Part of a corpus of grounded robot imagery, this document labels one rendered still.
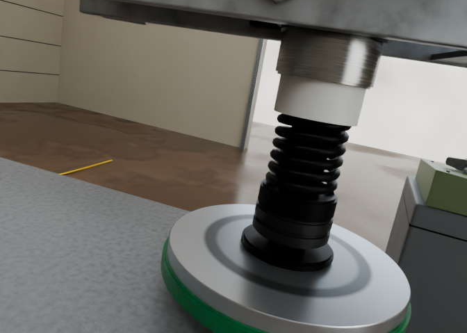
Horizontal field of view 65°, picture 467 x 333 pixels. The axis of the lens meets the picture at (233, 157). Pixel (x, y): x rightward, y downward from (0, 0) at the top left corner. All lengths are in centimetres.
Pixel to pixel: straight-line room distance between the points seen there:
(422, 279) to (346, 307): 81
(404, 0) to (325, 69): 6
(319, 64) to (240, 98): 518
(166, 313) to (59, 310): 8
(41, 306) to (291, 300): 19
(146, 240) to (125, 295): 11
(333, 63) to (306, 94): 3
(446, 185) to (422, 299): 30
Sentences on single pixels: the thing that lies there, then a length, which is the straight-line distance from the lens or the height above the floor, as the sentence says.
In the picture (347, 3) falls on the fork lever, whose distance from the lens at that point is 26.
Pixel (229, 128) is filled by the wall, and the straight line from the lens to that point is 553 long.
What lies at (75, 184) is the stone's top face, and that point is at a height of 83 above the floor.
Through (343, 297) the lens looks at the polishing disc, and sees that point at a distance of 30.
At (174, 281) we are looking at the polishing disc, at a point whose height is 87.
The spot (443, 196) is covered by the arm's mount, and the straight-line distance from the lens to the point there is 102.
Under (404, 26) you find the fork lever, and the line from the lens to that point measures 27.
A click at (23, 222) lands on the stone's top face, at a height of 83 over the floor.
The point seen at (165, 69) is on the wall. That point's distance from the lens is 604.
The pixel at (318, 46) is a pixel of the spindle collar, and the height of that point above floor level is 106.
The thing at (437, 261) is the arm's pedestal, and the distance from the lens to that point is 107.
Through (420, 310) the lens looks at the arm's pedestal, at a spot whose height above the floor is 53.
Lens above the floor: 103
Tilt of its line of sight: 12 degrees down
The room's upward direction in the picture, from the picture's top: 10 degrees clockwise
